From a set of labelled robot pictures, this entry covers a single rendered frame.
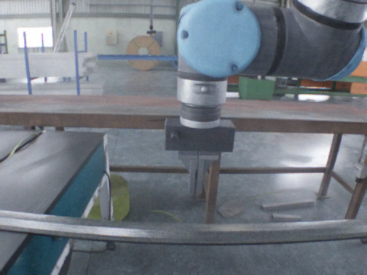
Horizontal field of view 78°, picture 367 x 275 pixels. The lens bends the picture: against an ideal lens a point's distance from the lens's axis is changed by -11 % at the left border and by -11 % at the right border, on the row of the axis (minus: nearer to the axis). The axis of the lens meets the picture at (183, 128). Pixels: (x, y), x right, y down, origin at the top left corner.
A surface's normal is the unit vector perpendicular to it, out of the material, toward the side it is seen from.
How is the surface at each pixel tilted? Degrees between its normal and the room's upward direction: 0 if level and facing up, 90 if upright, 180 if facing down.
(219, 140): 90
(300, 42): 88
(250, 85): 92
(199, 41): 90
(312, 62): 119
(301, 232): 75
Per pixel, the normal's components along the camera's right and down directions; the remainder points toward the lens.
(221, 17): -0.07, 0.32
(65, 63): 0.15, 0.33
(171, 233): 0.03, 0.07
